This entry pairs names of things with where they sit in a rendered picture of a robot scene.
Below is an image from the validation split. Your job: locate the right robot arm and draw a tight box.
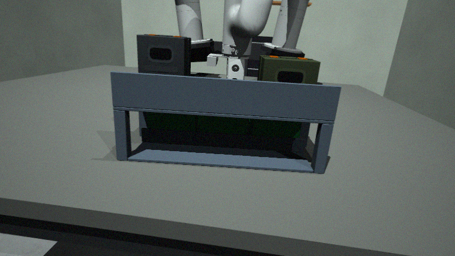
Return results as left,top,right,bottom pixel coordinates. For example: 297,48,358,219
175,0,210,44

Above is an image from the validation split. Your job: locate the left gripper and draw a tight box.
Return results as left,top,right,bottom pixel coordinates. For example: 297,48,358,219
226,56,249,80

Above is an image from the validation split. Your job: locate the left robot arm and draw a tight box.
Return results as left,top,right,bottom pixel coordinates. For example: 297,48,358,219
207,0,309,66

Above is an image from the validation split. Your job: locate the green open bin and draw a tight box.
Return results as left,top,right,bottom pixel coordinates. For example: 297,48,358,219
248,119,302,138
147,112,200,132
200,116,248,135

